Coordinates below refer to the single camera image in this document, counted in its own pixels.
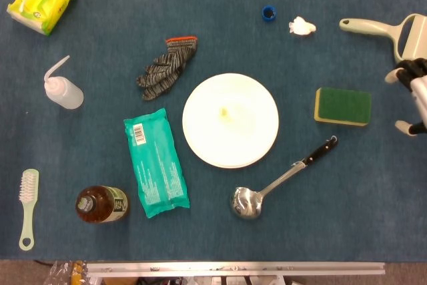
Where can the pale green lint roller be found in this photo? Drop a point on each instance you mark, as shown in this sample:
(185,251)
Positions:
(405,39)

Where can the crumpled white tissue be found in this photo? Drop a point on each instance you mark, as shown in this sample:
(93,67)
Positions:
(302,26)

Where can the white round plate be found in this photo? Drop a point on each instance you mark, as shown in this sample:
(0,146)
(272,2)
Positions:
(230,120)

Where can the green yellow sponge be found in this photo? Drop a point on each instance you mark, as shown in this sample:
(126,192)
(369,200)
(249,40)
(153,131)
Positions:
(343,106)

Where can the pale green scrub brush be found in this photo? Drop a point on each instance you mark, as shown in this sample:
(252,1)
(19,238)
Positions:
(28,198)

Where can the teal wet wipes pack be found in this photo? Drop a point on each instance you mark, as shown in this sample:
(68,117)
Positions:
(155,161)

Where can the clear plastic bag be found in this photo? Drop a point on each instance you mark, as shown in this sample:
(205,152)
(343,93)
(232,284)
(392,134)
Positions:
(65,273)

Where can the grey striped work glove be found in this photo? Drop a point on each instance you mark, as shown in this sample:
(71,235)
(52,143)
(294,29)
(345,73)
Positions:
(166,66)

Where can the aluminium frame rail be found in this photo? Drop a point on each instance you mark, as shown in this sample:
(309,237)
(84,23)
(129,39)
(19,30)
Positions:
(233,269)

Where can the blue bottle cap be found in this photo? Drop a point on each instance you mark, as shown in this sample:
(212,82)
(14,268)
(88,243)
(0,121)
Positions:
(269,13)

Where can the brown tea bottle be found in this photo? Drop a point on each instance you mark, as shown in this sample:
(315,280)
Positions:
(100,204)

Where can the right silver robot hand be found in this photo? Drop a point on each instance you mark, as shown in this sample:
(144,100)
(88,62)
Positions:
(408,68)

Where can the translucent squeeze wash bottle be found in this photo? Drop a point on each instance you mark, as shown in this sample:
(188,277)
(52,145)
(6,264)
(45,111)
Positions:
(65,92)

